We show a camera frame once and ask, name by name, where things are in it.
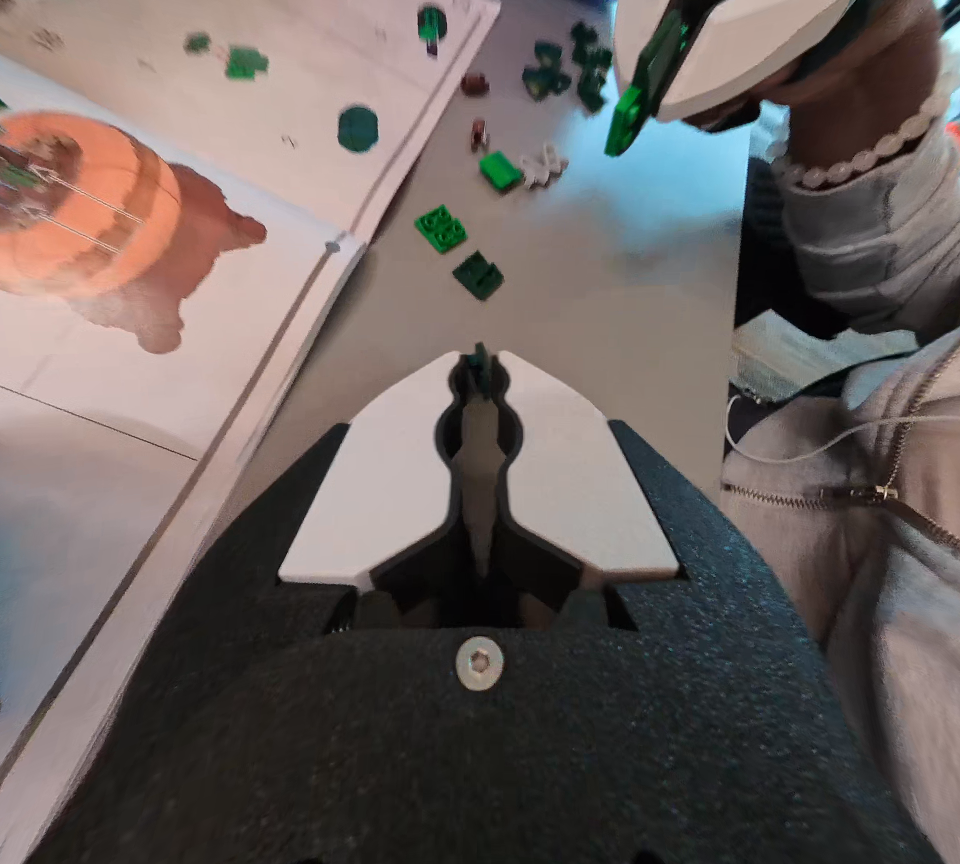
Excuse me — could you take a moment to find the person's right forearm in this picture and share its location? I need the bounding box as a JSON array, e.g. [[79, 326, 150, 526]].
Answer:
[[780, 121, 960, 341]]

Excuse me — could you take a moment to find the brick instruction booklet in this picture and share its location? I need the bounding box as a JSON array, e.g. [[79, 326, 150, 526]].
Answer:
[[0, 0, 502, 864]]

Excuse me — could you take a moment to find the person's grey jacket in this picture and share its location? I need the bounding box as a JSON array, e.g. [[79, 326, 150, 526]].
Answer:
[[720, 324, 960, 864]]

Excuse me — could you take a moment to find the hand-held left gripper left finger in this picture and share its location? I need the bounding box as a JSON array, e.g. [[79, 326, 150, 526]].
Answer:
[[277, 351, 460, 590]]

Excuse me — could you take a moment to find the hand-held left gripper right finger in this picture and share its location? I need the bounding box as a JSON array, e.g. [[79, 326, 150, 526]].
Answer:
[[493, 351, 681, 589]]

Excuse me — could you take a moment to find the person's right hand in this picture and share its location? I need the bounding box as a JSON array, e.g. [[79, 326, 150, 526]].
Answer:
[[757, 0, 948, 163]]

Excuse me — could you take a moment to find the dark green leaf brick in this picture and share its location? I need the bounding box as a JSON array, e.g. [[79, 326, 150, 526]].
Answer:
[[522, 42, 571, 101], [570, 24, 615, 113]]

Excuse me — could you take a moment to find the grey desk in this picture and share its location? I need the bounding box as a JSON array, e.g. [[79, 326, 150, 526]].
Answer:
[[232, 0, 753, 497]]

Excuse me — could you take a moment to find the white cord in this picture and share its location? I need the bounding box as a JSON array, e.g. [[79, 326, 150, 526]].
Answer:
[[724, 395, 960, 463]]

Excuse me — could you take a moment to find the bright green slope brick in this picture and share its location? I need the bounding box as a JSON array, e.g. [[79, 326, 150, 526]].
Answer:
[[480, 151, 522, 193]]

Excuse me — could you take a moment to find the green brick assembly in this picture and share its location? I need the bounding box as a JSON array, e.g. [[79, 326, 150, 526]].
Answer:
[[606, 9, 693, 157]]

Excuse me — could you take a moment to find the dark green slope brick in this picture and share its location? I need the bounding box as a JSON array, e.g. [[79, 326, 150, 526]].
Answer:
[[453, 252, 505, 301]]

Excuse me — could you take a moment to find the bright green square plate brick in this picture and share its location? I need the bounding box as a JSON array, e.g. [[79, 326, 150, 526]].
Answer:
[[414, 205, 468, 253]]

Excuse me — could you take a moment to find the white bead bracelet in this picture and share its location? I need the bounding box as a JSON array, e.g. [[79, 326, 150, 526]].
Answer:
[[772, 72, 955, 191]]

